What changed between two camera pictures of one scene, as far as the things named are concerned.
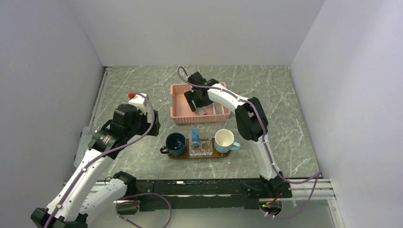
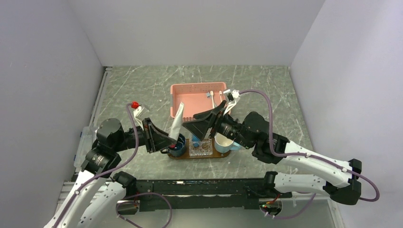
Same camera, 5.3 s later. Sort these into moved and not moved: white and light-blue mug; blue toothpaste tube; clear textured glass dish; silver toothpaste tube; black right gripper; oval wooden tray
Moved: black right gripper; silver toothpaste tube
Not moved: clear textured glass dish; blue toothpaste tube; oval wooden tray; white and light-blue mug
